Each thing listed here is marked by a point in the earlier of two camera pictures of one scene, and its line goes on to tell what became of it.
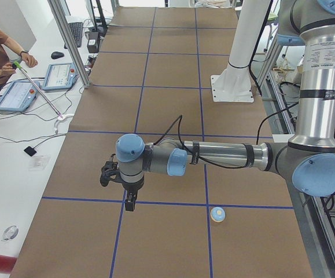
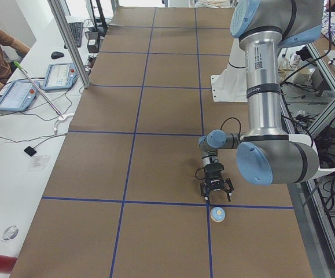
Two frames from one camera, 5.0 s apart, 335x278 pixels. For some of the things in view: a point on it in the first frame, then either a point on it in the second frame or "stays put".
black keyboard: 76,29 stays put
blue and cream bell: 217,214 stays put
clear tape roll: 10,233 stays put
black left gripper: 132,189 to 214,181
